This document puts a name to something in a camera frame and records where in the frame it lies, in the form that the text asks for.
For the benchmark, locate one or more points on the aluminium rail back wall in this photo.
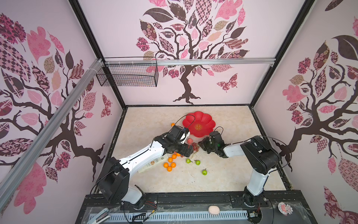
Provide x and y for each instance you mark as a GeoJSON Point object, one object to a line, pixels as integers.
{"type": "Point", "coordinates": [193, 61]}

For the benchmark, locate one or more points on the white vented cable duct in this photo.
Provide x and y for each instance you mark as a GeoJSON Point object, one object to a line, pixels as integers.
{"type": "Point", "coordinates": [148, 217]}

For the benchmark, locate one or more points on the orange lower left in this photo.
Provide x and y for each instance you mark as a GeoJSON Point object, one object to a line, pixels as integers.
{"type": "Point", "coordinates": [165, 165]}

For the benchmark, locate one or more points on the red flower-shaped fruit bowl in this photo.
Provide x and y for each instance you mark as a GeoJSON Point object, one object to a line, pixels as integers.
{"type": "Point", "coordinates": [199, 124]}

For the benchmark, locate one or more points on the black wire mesh basket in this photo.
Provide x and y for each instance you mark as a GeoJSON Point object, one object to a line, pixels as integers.
{"type": "Point", "coordinates": [129, 72]}

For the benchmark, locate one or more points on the fake peach right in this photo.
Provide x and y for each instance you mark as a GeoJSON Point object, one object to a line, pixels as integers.
{"type": "Point", "coordinates": [190, 141]}

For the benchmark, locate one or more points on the purple fake grape bunch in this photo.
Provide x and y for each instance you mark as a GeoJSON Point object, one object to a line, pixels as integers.
{"type": "Point", "coordinates": [195, 147]}

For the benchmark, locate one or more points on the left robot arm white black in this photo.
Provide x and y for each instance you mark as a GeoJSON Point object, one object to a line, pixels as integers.
{"type": "Point", "coordinates": [114, 179]}

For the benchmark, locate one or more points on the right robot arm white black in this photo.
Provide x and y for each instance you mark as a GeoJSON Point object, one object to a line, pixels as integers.
{"type": "Point", "coordinates": [262, 157]}

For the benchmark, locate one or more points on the aluminium rail wall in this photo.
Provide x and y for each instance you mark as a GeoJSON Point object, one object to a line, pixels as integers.
{"type": "Point", "coordinates": [193, 61]}
{"type": "Point", "coordinates": [16, 175]}

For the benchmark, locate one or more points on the aluminium rail left wall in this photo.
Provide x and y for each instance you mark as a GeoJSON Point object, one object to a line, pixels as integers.
{"type": "Point", "coordinates": [16, 175]}

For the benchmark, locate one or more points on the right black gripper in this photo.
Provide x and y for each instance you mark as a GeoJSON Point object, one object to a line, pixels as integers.
{"type": "Point", "coordinates": [203, 143]}

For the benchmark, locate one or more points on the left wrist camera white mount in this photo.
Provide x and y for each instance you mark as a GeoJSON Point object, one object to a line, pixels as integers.
{"type": "Point", "coordinates": [185, 133]}

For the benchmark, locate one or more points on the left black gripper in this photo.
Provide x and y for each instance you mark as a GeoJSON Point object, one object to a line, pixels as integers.
{"type": "Point", "coordinates": [188, 152]}

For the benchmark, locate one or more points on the round pink cartoon sticker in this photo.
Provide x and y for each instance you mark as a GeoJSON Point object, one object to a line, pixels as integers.
{"type": "Point", "coordinates": [285, 209]}

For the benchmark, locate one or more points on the white printed snack pouch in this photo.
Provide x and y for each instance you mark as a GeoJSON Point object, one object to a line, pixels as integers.
{"type": "Point", "coordinates": [152, 164]}

